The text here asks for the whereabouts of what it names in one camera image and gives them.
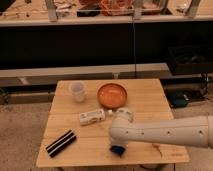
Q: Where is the wooden table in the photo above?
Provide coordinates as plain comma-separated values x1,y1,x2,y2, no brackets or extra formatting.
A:
37,79,189,167

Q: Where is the clear plastic cup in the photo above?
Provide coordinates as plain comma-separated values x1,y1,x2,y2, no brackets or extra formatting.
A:
69,81,86,103

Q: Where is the black device on floor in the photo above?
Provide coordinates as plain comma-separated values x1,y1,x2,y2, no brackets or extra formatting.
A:
168,92,188,108

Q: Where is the black white striped block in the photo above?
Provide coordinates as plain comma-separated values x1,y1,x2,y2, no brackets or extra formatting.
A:
46,130,77,158

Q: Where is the black vertical cable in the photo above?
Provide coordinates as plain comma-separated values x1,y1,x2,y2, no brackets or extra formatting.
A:
131,18,138,80

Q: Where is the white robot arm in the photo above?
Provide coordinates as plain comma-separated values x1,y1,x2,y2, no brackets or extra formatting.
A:
109,108,213,156

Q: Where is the orange plate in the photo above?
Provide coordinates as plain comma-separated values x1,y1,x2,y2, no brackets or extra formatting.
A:
97,83,127,109

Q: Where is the black box on right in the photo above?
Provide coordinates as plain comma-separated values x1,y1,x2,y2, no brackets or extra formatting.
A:
166,46,213,75

